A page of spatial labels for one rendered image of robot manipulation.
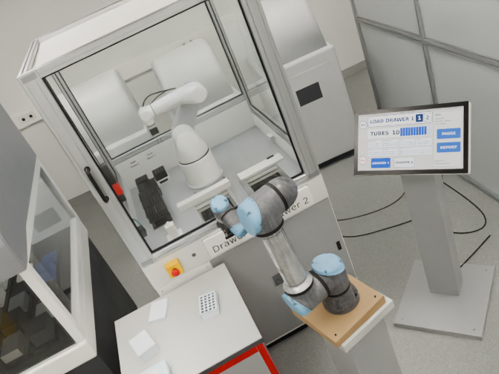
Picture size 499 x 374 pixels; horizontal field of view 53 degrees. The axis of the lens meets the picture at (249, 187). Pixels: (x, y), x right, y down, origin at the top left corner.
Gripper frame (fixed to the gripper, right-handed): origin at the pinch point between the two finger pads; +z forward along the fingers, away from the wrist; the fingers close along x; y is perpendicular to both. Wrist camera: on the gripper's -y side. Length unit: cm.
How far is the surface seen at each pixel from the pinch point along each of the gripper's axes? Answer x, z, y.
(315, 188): 49, 16, -3
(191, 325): -35.8, 7.0, 31.2
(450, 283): 93, 57, 67
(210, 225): -7.3, 7.4, -8.1
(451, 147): 100, -25, 26
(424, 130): 96, -23, 12
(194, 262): -22.8, 19.9, 0.4
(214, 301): -22.0, 6.8, 26.5
